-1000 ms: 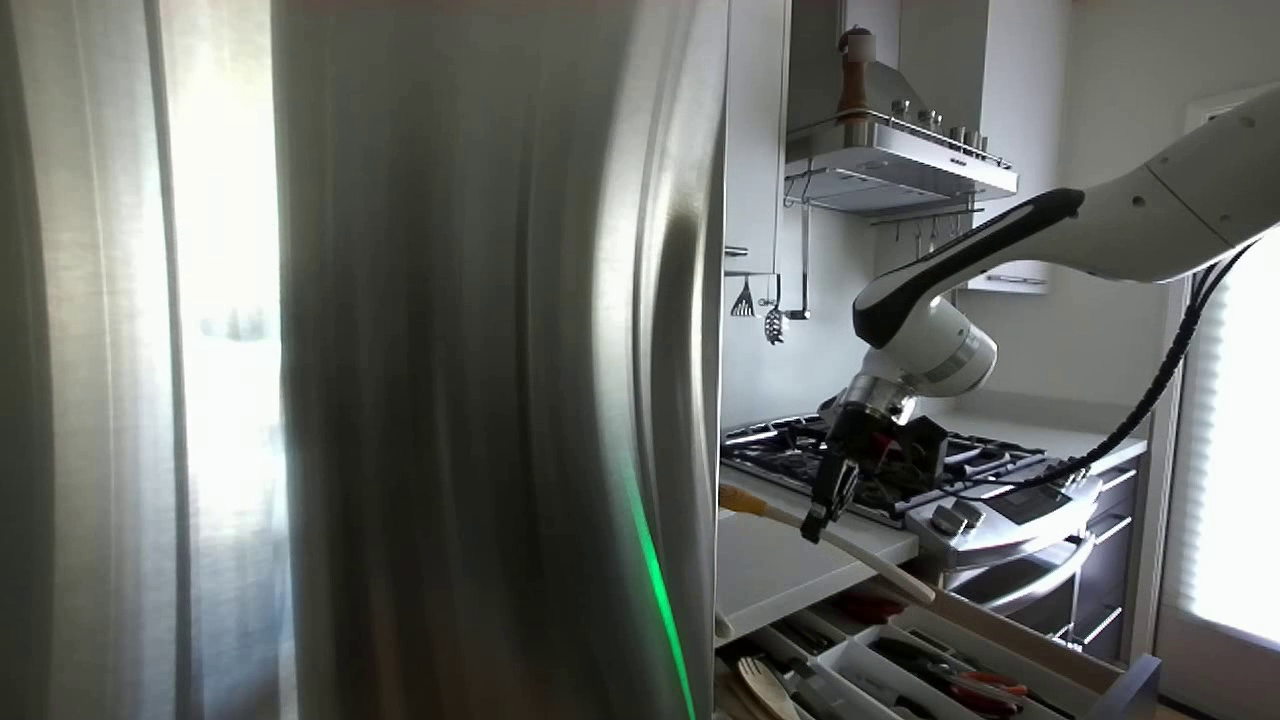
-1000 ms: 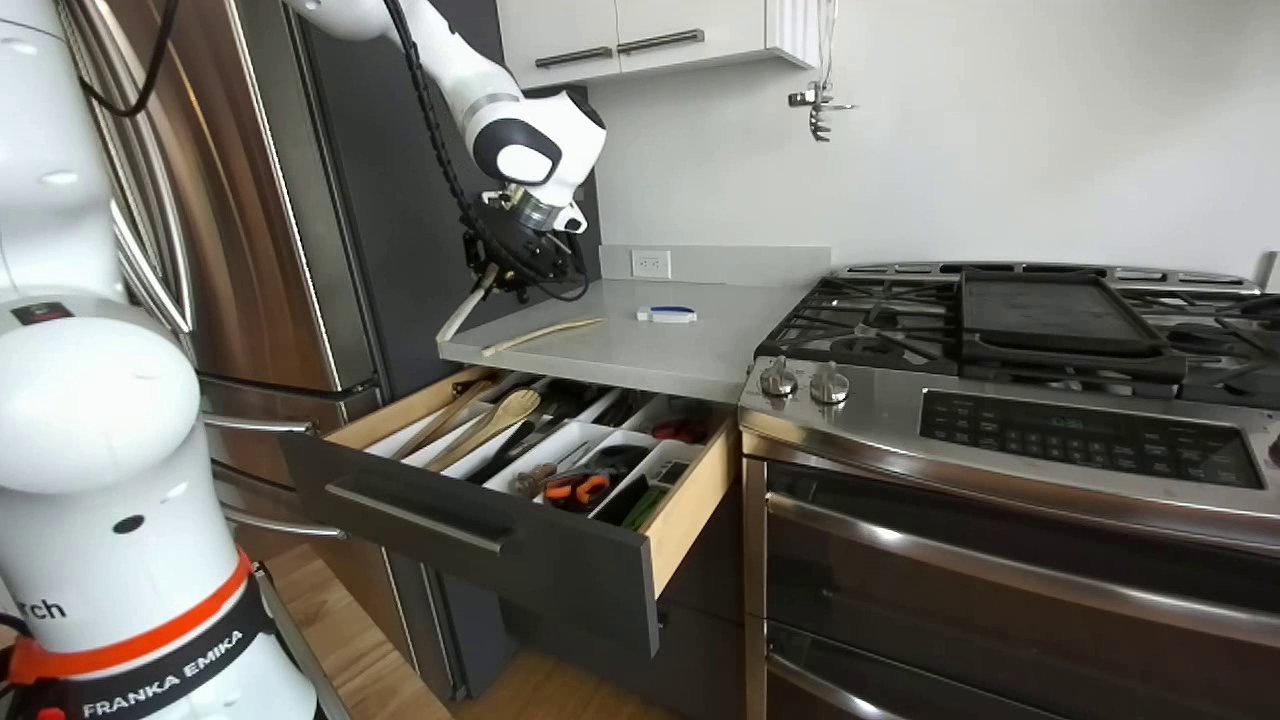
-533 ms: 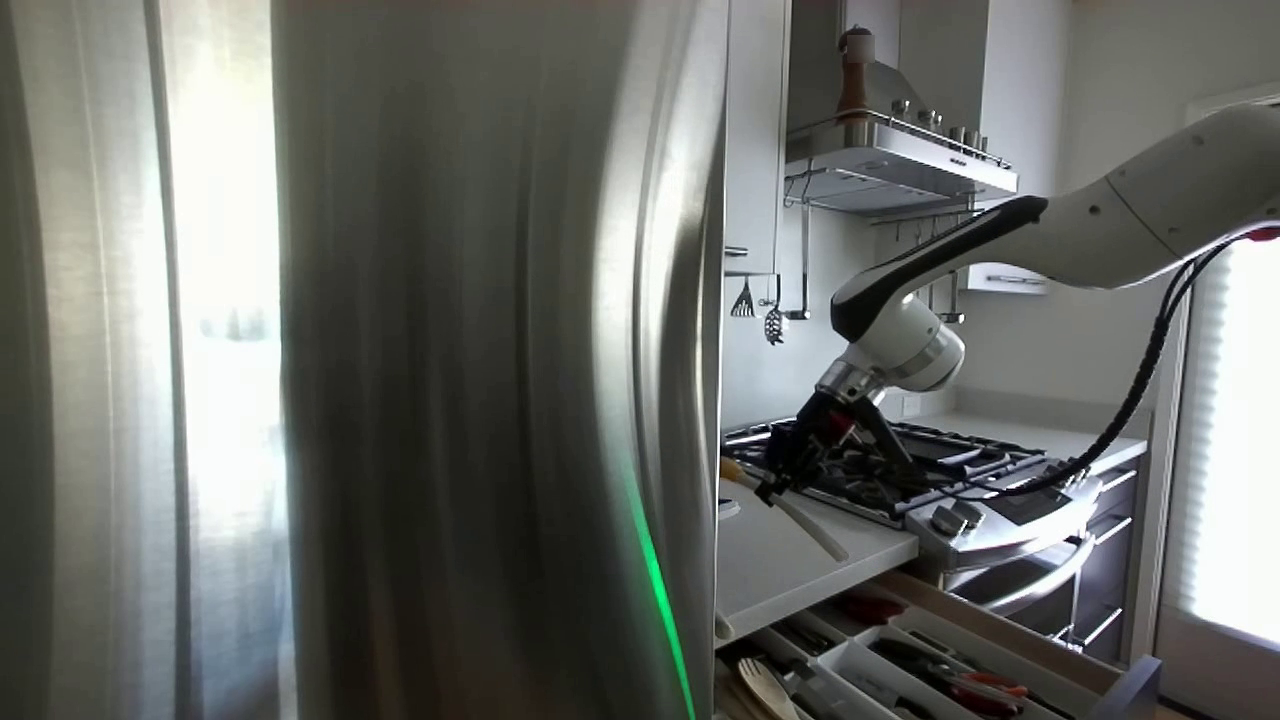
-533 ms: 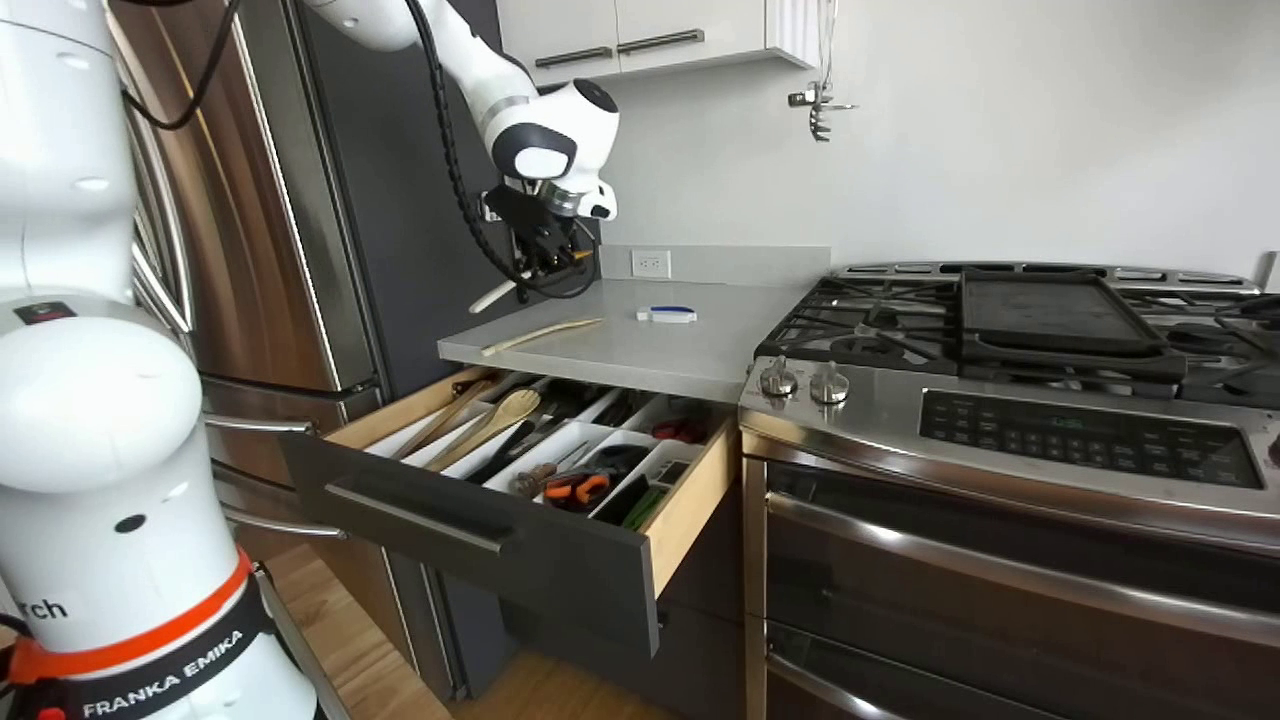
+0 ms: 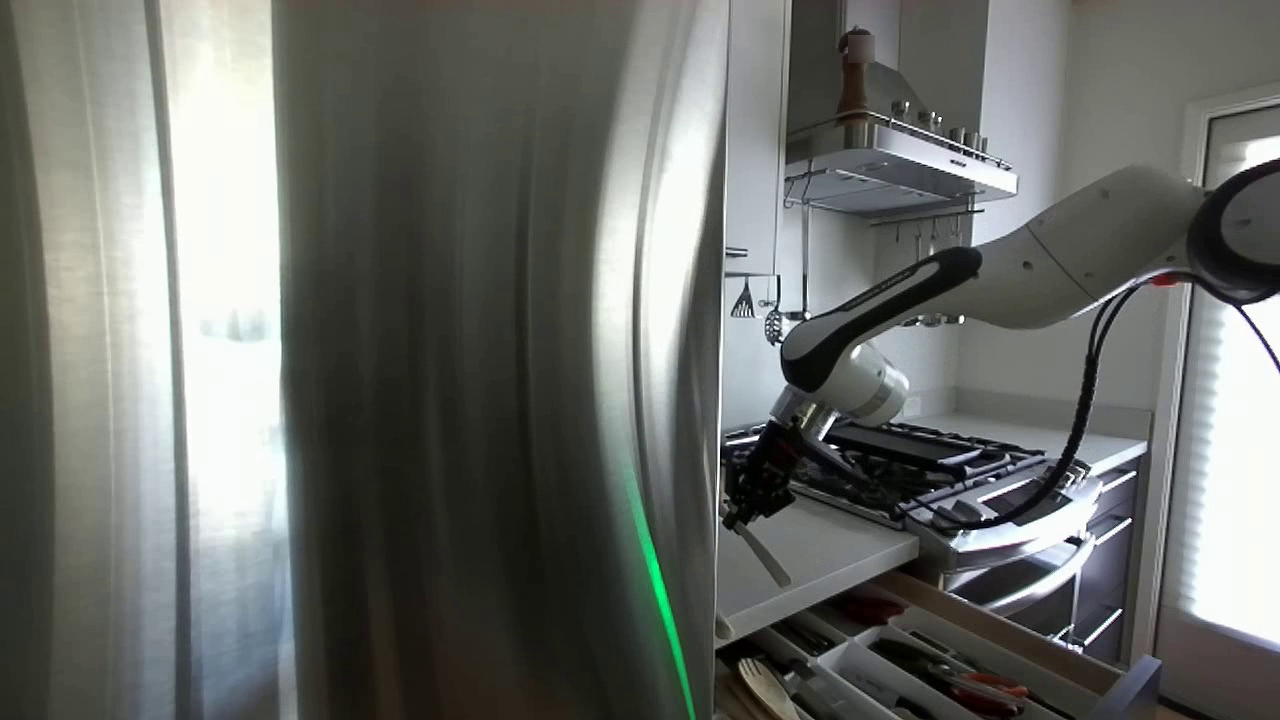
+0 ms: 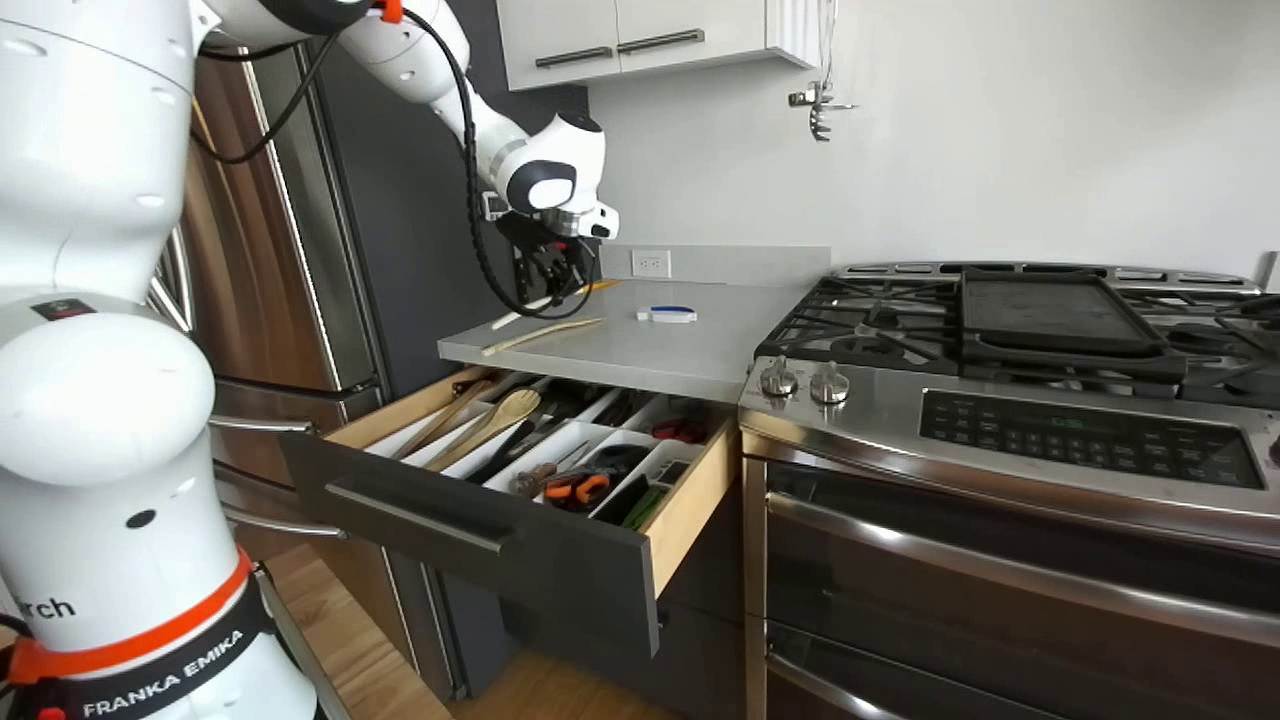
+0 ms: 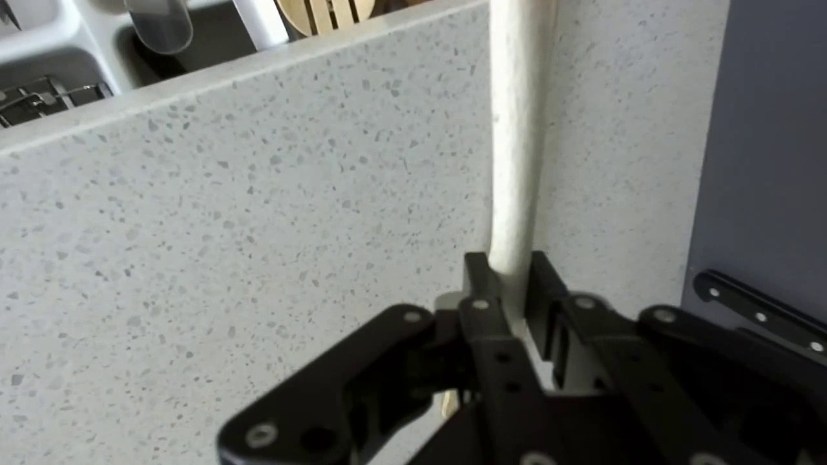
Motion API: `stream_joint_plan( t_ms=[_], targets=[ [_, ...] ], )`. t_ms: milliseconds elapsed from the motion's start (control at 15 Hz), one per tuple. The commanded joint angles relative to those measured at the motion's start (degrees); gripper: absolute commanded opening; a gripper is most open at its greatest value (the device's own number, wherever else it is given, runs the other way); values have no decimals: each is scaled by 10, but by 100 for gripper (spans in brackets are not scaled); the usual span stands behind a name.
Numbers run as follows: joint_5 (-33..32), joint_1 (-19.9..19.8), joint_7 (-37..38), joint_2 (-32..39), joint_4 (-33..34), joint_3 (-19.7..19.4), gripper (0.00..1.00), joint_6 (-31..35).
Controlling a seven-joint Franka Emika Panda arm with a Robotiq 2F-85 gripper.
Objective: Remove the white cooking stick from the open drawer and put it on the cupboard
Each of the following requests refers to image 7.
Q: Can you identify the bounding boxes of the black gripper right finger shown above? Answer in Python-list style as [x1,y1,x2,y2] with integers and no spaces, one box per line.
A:
[525,251,827,465]

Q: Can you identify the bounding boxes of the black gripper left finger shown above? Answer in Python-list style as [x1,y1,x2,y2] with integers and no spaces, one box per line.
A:
[213,251,552,465]

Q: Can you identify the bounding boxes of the white cooking stick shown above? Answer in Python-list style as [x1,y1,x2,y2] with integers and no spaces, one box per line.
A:
[486,0,560,292]

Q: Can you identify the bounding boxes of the grey speckled stone countertop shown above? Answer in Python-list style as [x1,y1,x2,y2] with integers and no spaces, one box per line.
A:
[0,0,733,465]

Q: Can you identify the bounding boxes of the metal kitchen tool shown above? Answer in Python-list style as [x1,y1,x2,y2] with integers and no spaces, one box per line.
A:
[0,71,117,129]

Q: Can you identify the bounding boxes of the black handled kitchen knife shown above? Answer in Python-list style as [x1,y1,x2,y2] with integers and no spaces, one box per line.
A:
[689,265,827,362]

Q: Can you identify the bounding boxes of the clear grey utensil handle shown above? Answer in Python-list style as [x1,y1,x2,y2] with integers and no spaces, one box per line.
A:
[120,0,199,56]

